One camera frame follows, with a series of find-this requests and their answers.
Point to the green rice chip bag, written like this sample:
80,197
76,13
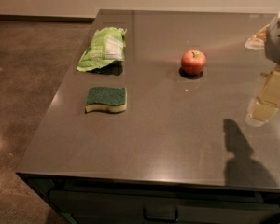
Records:
106,47

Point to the red apple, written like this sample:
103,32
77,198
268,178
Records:
193,62

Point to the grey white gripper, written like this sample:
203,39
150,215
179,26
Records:
278,41

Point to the dark drawer handle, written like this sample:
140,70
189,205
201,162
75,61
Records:
160,214

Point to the green and yellow sponge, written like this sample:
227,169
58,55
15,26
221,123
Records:
106,99

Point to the dark cabinet drawer front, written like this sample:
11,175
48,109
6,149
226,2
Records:
108,208

